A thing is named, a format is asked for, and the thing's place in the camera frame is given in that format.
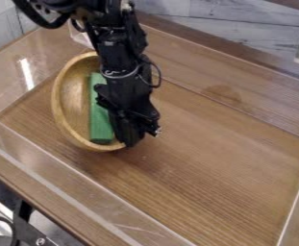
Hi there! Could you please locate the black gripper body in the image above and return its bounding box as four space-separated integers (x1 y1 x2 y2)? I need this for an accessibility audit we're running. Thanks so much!
95 68 160 136

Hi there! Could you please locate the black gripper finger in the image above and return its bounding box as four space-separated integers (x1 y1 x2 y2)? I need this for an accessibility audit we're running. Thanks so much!
131 119 145 147
109 111 132 146

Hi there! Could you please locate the green rectangular block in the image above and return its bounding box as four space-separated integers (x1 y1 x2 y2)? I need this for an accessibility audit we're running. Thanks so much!
88 72 115 145

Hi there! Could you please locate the brown wooden bowl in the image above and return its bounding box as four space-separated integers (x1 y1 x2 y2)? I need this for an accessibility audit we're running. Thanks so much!
50 52 124 152

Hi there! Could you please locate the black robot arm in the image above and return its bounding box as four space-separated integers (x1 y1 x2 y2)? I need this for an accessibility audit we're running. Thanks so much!
12 0 161 147

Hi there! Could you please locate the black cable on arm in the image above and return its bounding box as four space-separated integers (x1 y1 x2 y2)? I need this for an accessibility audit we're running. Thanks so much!
136 56 163 89

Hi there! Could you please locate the clear acrylic corner bracket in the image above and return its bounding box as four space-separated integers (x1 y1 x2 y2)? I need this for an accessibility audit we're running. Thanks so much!
68 21 92 49

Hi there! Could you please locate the clear acrylic tray wall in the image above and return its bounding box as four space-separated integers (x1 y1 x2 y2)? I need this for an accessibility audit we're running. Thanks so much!
0 15 299 246

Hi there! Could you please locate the black floor cable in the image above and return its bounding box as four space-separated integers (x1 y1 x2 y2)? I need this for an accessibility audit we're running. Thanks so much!
0 214 20 246

